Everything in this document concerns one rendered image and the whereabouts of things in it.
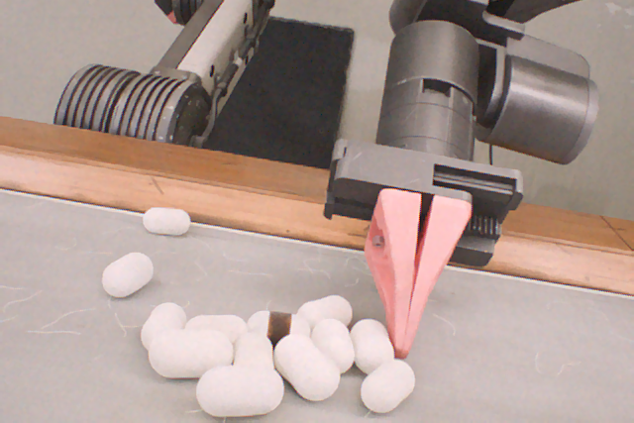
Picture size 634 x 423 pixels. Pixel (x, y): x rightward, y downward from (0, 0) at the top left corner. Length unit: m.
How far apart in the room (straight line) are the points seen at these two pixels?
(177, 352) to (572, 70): 0.30
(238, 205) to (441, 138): 0.18
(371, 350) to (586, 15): 2.19
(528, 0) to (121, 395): 0.36
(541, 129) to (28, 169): 0.36
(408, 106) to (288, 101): 1.97
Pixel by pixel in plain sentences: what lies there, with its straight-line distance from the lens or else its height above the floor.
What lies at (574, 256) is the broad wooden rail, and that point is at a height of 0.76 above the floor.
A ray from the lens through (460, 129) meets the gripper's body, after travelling 0.42.
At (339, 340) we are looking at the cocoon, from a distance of 0.36.
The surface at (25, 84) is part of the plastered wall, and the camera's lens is 2.61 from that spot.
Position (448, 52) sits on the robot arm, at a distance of 0.45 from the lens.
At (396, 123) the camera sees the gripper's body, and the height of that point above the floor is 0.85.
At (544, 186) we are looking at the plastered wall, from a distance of 2.56.
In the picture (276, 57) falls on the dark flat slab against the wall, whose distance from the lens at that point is 2.37.
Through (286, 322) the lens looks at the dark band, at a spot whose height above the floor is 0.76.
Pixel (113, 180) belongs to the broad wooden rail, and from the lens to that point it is 0.55.
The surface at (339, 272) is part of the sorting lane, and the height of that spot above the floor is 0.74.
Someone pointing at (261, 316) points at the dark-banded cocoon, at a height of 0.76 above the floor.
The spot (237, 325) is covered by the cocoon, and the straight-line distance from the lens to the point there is 0.36.
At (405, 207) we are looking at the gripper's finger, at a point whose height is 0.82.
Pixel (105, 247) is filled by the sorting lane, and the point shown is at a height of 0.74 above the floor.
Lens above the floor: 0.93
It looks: 17 degrees down
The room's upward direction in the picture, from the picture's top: 9 degrees clockwise
